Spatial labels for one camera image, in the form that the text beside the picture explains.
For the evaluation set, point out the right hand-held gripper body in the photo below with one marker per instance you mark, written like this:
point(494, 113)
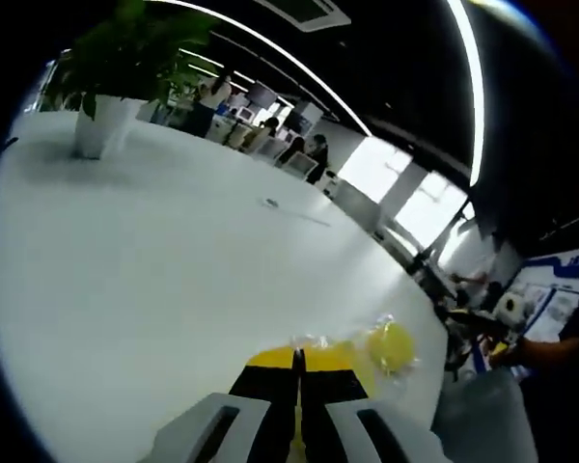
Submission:
point(511, 306)

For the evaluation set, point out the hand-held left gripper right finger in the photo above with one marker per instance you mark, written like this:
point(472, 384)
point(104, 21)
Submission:
point(340, 434)

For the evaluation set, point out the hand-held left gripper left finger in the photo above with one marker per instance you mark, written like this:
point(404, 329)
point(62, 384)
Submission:
point(251, 424)

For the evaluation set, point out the yellow rectangular silicone block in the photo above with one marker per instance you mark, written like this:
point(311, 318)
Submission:
point(338, 349)

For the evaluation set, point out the yellow round silicone block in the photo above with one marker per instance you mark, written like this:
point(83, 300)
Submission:
point(391, 347)

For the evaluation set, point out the person's right hand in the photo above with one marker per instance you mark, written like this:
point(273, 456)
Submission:
point(514, 352)

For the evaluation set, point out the person's dark shirt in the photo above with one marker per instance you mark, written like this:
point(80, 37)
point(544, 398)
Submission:
point(564, 410)

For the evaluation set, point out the straight ceiling light strip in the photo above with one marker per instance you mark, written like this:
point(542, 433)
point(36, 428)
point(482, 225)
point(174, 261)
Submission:
point(477, 96)

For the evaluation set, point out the long curved ceiling light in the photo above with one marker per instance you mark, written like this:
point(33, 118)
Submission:
point(318, 86)

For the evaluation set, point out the hanging dark sign screen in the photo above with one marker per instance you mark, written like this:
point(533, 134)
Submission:
point(263, 92)

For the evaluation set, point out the green plant in white pot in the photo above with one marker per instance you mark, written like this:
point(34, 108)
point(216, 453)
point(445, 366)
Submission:
point(101, 125)

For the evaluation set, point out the ceiling air conditioner vent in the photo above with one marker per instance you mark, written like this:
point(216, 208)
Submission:
point(313, 14)

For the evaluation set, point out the blue white wall poster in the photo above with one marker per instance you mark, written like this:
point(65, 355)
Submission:
point(574, 275)

